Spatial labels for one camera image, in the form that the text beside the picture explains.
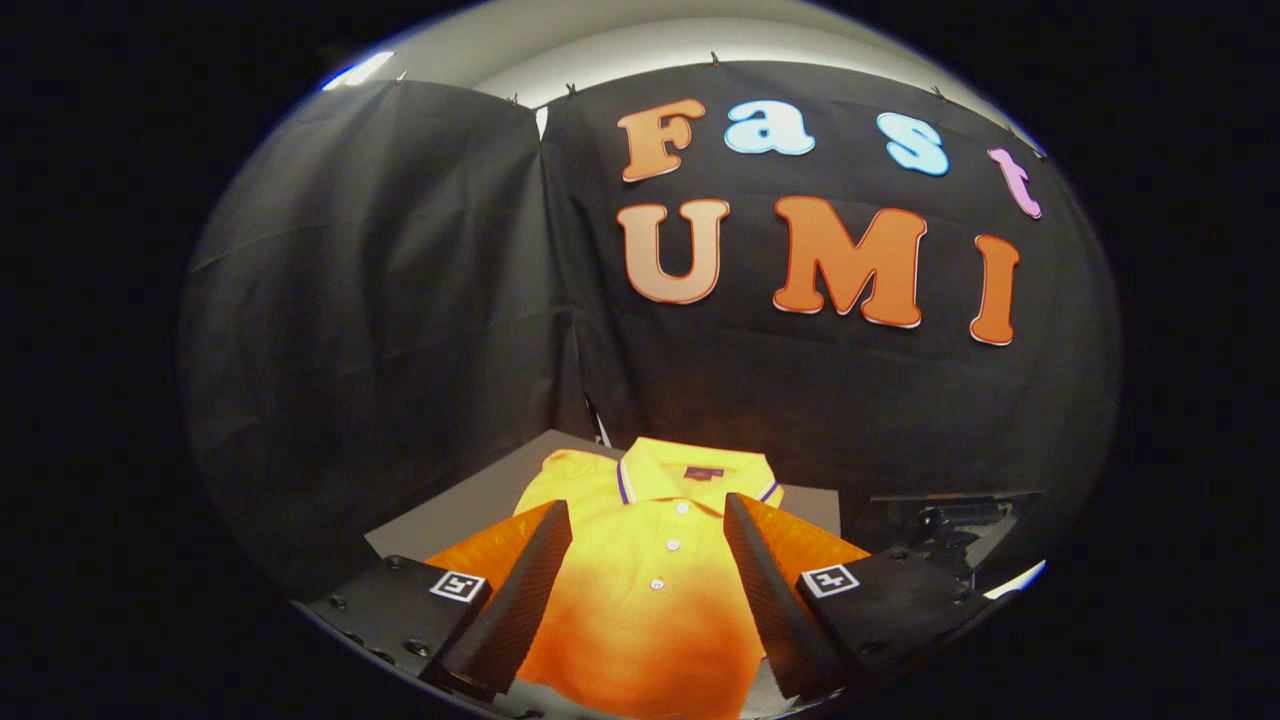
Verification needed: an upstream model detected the orange polo shirt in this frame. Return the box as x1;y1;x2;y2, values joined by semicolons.
513;437;787;720

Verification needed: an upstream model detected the dark glass washing machine lid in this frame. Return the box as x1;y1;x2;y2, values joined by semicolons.
868;490;1044;561

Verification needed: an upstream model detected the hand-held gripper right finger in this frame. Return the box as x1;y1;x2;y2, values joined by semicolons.
722;491;1003;703

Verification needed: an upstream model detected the grey side table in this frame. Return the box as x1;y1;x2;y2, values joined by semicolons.
363;429;842;717

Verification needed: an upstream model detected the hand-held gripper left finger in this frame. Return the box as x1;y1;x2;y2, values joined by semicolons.
300;499;574;703

